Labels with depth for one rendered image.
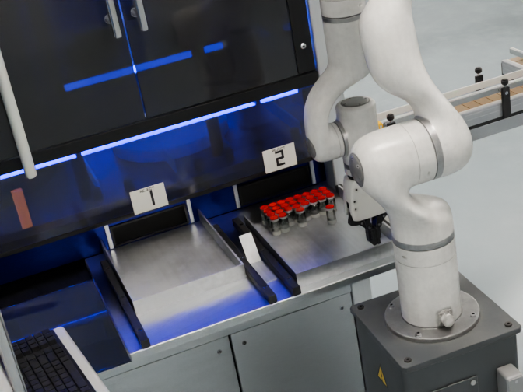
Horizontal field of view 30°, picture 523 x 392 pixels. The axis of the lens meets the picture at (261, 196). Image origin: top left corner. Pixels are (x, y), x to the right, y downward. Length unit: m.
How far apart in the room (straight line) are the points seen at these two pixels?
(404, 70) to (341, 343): 1.14
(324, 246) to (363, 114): 0.39
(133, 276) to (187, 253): 0.14
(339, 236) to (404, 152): 0.57
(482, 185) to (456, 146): 2.64
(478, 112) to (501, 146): 2.04
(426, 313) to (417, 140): 0.36
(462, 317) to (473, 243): 2.02
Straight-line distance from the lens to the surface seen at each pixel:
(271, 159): 2.41
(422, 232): 1.85
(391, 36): 1.76
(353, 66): 1.97
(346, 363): 2.77
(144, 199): 2.34
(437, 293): 1.92
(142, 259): 2.37
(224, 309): 2.10
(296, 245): 2.29
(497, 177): 4.51
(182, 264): 2.31
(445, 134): 1.80
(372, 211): 2.13
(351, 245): 2.25
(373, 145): 1.76
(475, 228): 4.10
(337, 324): 2.69
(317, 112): 1.98
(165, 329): 2.09
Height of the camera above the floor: 1.97
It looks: 25 degrees down
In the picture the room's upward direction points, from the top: 11 degrees counter-clockwise
